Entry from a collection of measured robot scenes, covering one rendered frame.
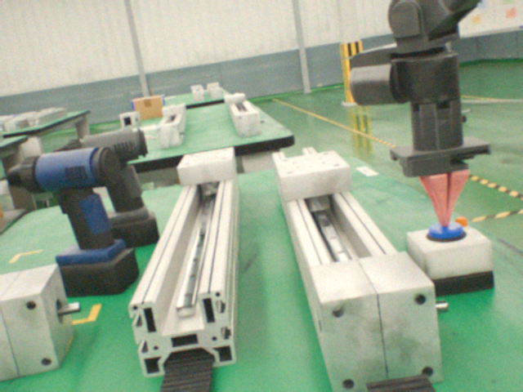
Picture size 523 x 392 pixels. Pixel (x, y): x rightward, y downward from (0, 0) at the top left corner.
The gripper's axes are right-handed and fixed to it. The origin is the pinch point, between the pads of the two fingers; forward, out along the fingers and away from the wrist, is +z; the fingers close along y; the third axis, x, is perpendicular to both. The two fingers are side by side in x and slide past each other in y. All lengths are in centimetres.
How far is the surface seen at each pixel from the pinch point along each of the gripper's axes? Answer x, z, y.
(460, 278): 4.1, 6.3, -0.1
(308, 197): -19.9, -0.1, 14.4
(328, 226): -12.4, 2.7, 12.8
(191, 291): 4.4, 2.7, 31.4
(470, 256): 4.1, 3.6, -1.4
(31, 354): 7, 6, 50
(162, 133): -176, 3, 59
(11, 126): -495, 9, 250
